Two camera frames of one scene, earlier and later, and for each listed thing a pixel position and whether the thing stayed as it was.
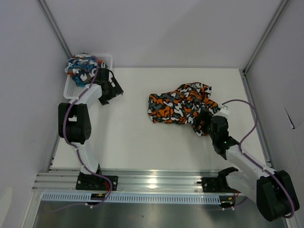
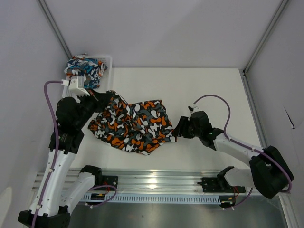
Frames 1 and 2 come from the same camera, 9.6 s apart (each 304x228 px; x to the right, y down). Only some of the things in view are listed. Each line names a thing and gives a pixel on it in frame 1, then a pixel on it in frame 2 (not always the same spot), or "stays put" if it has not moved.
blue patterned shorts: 81,68 stays put
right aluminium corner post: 272,22 stays put
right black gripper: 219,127 to 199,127
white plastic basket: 71,89 stays put
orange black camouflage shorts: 182,106 to 139,126
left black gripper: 104,99 to 100,99
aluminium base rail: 129,179 stays put
